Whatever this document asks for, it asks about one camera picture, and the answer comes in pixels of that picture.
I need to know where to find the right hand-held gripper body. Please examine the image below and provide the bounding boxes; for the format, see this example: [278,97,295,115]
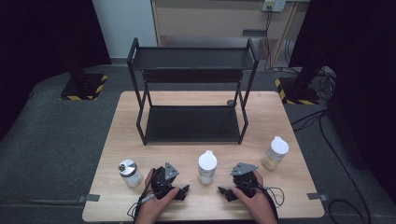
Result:
[231,161,261,199]

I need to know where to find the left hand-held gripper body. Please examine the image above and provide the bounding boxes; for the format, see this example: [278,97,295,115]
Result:
[150,161,185,201]

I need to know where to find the white-lidded jar white contents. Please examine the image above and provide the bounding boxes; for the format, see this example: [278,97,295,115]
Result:
[197,149,219,186]

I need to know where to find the silver-lidded glass jar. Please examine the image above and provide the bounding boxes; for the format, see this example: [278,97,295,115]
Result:
[118,159,144,189]

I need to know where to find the white-lidded jar yellowish contents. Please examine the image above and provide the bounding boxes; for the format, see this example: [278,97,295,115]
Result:
[261,135,290,172]

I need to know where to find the black metal two-tier shelf rack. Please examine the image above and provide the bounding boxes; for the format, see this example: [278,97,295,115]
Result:
[126,37,260,147]

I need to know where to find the person's right hand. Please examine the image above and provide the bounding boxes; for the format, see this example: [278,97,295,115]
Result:
[232,170,278,224]

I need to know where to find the person's left hand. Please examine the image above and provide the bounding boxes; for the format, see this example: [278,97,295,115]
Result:
[136,169,181,224]

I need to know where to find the grey tape strip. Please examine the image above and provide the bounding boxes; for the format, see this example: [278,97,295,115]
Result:
[306,192,330,203]
[78,193,101,203]

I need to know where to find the black stand base hazard-striped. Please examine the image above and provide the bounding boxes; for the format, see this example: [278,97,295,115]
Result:
[274,66,321,105]
[59,55,109,101]

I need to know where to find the dark curtain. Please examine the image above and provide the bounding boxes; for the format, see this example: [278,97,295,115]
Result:
[289,0,396,195]
[0,0,112,141]

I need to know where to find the light wooden cabinet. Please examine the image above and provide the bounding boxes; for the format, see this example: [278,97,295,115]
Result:
[150,0,311,68]

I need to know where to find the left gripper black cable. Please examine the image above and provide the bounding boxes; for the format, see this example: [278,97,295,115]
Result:
[126,174,157,224]

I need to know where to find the thin black looped cable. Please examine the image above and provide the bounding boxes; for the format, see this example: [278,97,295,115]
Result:
[264,186,286,208]

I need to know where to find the long black floor cable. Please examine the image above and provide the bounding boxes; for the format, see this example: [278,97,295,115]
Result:
[290,108,374,224]

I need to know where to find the curled black floor cable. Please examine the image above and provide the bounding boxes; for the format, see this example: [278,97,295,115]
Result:
[328,199,366,224]

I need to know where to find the tangle of black cables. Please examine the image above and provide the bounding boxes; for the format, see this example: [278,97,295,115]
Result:
[314,65,338,103]

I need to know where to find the black cable from socket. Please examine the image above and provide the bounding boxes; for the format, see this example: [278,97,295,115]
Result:
[263,8,274,71]

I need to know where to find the white wall power socket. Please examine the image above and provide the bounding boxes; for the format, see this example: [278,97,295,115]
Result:
[262,0,287,13]

